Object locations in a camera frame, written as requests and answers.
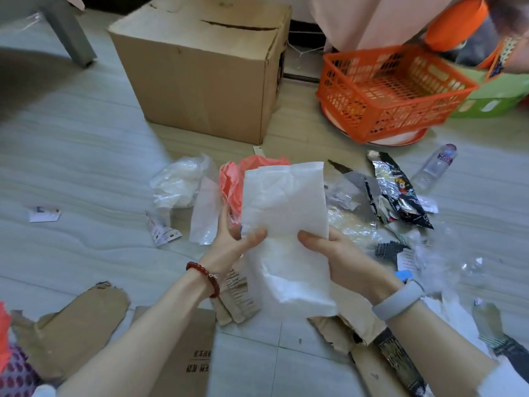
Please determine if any black foil snack wrapper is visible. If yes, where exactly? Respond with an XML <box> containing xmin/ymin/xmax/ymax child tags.
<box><xmin>365</xmin><ymin>150</ymin><xmax>434</xmax><ymax>230</ymax></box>

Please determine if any person's left hand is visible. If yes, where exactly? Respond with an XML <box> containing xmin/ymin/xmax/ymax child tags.
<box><xmin>199</xmin><ymin>204</ymin><xmax>268</xmax><ymax>280</ymax></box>

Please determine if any orange plastic lid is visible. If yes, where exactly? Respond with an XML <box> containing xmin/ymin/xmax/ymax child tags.
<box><xmin>424</xmin><ymin>0</ymin><xmax>490</xmax><ymax>53</ymax></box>

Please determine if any person's left forearm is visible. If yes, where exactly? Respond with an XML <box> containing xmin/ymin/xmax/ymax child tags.
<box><xmin>56</xmin><ymin>272</ymin><xmax>212</xmax><ymax>397</ymax></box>

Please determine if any person's right hand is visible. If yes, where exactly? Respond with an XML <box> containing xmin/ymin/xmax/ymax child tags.
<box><xmin>297</xmin><ymin>226</ymin><xmax>403</xmax><ymax>306</ymax></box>

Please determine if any crushed clear plastic bottle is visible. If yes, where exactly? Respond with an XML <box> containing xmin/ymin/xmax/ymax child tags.
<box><xmin>407</xmin><ymin>221</ymin><xmax>488</xmax><ymax>298</ymax></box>

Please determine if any flat printed cardboard sheet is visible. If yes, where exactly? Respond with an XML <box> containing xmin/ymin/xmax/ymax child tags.
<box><xmin>131</xmin><ymin>306</ymin><xmax>217</xmax><ymax>397</ymax></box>

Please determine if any white round plate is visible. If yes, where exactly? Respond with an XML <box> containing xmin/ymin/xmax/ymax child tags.
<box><xmin>320</xmin><ymin>102</ymin><xmax>429</xmax><ymax>147</ymax></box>

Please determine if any small white paper card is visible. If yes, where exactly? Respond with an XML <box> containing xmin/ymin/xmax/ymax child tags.
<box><xmin>28</xmin><ymin>206</ymin><xmax>62</xmax><ymax>223</ymax></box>

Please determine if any red bead bracelet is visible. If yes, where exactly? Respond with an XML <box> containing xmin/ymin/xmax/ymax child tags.
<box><xmin>185</xmin><ymin>261</ymin><xmax>221</xmax><ymax>299</ymax></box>

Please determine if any green plastic basket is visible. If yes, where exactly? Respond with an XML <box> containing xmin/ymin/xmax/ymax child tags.
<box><xmin>450</xmin><ymin>66</ymin><xmax>529</xmax><ymax>119</ymax></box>

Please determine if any translucent white plastic sheet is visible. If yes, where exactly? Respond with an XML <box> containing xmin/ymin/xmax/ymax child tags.
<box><xmin>189</xmin><ymin>177</ymin><xmax>224</xmax><ymax>245</ymax></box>

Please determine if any clear crumpled plastic bag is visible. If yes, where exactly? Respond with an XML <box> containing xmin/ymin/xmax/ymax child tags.
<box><xmin>150</xmin><ymin>154</ymin><xmax>218</xmax><ymax>210</ymax></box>

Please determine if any grey table leg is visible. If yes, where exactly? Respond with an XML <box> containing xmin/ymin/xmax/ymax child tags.
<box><xmin>35</xmin><ymin>0</ymin><xmax>98</xmax><ymax>68</ymax></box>

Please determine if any pink plastic bag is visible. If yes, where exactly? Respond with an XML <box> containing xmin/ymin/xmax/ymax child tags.
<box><xmin>218</xmin><ymin>155</ymin><xmax>291</xmax><ymax>226</ymax></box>

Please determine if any grey wrist band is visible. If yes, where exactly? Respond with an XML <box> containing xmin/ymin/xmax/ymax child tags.
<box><xmin>371</xmin><ymin>279</ymin><xmax>426</xmax><ymax>321</ymax></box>

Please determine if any large brown cardboard box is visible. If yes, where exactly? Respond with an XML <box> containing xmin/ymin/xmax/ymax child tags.
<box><xmin>108</xmin><ymin>0</ymin><xmax>292</xmax><ymax>145</ymax></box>

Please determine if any torn striped cardboard scrap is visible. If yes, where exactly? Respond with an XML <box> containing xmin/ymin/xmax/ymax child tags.
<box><xmin>209</xmin><ymin>257</ymin><xmax>261</xmax><ymax>326</ymax></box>

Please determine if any pink curtain cloth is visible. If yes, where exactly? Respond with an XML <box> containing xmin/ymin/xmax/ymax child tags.
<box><xmin>309</xmin><ymin>0</ymin><xmax>457</xmax><ymax>53</ymax></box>

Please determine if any person's right forearm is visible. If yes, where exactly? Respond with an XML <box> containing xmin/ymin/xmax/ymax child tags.
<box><xmin>386</xmin><ymin>299</ymin><xmax>501</xmax><ymax>397</ymax></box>

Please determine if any white plastic bag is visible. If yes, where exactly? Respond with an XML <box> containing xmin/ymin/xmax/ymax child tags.
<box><xmin>241</xmin><ymin>161</ymin><xmax>338</xmax><ymax>321</ymax></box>

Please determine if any torn brown cardboard piece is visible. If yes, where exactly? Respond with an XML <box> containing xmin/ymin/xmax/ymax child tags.
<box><xmin>10</xmin><ymin>281</ymin><xmax>131</xmax><ymax>383</ymax></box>

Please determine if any orange plastic basket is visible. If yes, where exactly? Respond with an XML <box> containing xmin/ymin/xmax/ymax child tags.
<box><xmin>316</xmin><ymin>44</ymin><xmax>480</xmax><ymax>144</ymax></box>

